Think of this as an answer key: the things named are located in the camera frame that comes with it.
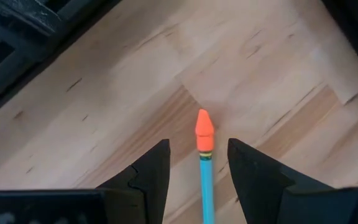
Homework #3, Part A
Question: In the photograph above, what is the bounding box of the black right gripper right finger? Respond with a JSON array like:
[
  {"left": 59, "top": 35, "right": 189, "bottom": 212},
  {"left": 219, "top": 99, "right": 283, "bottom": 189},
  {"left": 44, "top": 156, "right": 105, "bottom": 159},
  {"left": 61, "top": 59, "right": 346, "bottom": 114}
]
[{"left": 227, "top": 138, "right": 335, "bottom": 224}]

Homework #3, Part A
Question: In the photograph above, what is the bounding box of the teal pencil orange eraser cap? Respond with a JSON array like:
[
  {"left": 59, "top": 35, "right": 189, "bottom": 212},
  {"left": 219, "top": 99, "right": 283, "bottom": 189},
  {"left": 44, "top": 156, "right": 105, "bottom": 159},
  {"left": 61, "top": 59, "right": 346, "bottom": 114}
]
[{"left": 195, "top": 108, "right": 216, "bottom": 224}]

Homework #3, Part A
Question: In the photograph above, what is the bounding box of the black aluminium table frame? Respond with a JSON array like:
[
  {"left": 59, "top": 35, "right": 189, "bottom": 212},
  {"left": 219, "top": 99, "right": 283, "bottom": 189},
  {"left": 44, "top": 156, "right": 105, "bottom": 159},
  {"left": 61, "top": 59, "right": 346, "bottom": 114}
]
[{"left": 0, "top": 0, "right": 358, "bottom": 125}]

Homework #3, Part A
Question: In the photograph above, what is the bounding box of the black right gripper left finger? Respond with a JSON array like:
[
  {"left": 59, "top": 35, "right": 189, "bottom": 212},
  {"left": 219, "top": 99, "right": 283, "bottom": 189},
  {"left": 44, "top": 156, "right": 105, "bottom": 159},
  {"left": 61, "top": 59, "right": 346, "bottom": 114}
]
[{"left": 96, "top": 138, "right": 172, "bottom": 224}]

